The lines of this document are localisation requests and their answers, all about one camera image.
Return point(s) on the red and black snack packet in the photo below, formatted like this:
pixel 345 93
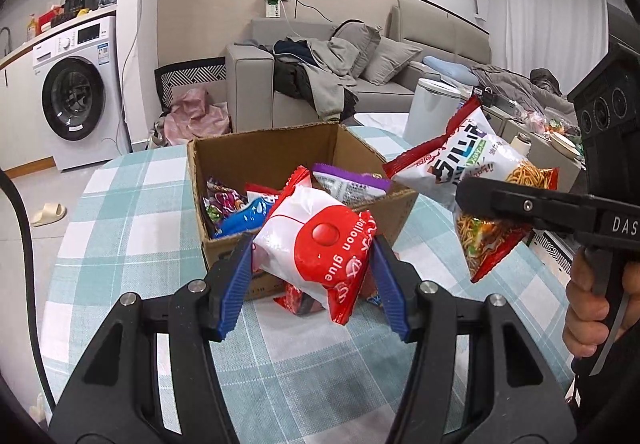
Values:
pixel 300 300

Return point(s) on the beige slipper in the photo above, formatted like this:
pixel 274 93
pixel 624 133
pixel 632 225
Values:
pixel 49 215

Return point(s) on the purple and green snack packet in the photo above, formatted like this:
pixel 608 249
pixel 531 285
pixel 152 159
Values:
pixel 225 204

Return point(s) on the white packet with red circle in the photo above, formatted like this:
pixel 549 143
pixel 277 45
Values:
pixel 315 244

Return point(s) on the cardboard box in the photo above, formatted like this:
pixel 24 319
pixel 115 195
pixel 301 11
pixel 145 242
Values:
pixel 265 154

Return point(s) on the white cylindrical bin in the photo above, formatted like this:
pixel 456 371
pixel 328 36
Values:
pixel 430 111

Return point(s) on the white noodle snack packet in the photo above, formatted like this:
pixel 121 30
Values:
pixel 470 159

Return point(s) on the red box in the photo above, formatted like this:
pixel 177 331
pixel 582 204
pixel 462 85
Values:
pixel 49 18

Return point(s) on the dark garment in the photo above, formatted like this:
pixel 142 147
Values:
pixel 290 69

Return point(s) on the white bowl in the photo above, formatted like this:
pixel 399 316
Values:
pixel 566 144

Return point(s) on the person's right forearm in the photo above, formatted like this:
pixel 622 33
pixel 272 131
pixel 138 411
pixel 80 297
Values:
pixel 607 399

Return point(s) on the teal checkered tablecloth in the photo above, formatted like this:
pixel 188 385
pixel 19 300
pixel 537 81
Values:
pixel 125 234

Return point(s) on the small red snack packet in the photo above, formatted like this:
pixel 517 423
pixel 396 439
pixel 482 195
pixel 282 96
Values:
pixel 261 194

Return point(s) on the person's right hand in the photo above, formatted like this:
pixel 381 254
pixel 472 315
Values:
pixel 580 314

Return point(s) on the grey jacket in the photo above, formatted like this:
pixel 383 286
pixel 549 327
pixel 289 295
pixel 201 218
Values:
pixel 327 79

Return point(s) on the blue snack packet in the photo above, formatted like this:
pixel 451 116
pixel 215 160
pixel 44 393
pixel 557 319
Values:
pixel 240 219

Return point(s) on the large grey pillow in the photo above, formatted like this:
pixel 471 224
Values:
pixel 357 46

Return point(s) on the pink cloth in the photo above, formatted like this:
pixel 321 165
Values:
pixel 197 116

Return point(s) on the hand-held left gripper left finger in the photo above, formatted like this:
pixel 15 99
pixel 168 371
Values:
pixel 235 289

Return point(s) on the grey sofa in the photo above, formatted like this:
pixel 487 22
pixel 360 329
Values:
pixel 250 89

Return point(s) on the small grey pillow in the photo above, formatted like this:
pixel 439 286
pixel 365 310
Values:
pixel 392 61

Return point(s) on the white curtain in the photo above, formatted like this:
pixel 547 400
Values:
pixel 545 14

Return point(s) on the grey blanket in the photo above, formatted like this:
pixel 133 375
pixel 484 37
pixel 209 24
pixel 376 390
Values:
pixel 520 86

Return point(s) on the white kitchen counter cabinet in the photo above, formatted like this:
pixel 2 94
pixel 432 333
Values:
pixel 17 94

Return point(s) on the black rice cooker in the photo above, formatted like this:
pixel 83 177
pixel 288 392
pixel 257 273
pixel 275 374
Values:
pixel 82 0

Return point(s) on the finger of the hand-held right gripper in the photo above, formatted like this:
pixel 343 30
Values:
pixel 525 206

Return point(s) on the black patterned basket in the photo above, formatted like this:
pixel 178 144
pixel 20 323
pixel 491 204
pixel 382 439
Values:
pixel 187 71

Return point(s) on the wall remote holder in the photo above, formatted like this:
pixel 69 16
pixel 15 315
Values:
pixel 275 4

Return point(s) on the white washing machine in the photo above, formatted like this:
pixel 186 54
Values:
pixel 82 94

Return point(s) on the metal faucet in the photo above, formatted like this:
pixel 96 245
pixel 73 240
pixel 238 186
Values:
pixel 5 39

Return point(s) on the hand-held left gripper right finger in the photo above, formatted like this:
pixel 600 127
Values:
pixel 392 296

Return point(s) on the light blue pillow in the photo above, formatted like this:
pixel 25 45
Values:
pixel 450 69

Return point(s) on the yellow bottle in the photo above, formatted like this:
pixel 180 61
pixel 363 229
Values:
pixel 32 26

